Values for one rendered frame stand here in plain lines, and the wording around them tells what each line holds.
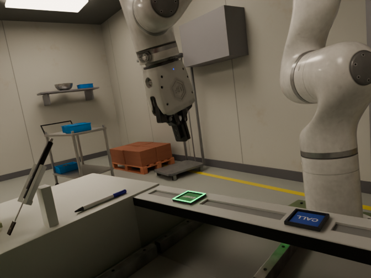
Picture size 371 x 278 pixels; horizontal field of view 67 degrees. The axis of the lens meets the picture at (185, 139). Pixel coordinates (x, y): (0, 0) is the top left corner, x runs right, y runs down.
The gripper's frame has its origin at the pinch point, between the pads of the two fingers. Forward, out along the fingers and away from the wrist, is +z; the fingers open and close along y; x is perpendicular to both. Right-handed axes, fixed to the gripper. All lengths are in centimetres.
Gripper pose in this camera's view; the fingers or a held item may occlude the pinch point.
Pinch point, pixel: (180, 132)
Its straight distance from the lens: 61.8
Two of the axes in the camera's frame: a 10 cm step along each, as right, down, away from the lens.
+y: 6.1, -4.0, 6.8
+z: 2.7, 9.2, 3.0
